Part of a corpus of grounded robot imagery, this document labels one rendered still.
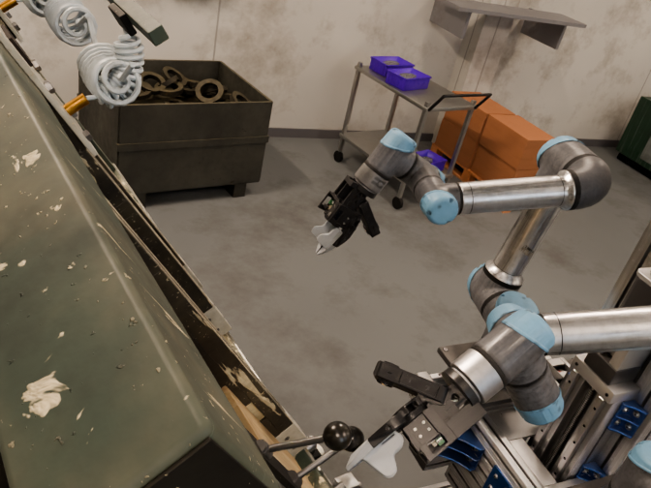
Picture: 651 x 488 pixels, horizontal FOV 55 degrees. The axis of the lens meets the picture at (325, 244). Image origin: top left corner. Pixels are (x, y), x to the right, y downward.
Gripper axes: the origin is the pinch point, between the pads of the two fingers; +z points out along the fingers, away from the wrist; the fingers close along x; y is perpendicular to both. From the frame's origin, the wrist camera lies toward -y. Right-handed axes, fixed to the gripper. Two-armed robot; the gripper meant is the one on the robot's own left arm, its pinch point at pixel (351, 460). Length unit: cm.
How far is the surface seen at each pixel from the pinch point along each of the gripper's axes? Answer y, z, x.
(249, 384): -27.4, 7.8, 32.5
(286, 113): -288, -128, 354
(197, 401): -1, 4, -67
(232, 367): -30.2, 7.9, 25.0
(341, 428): -2.5, -1.5, -13.7
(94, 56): -58, -5, -32
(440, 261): -91, -124, 308
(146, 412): -2, 6, -67
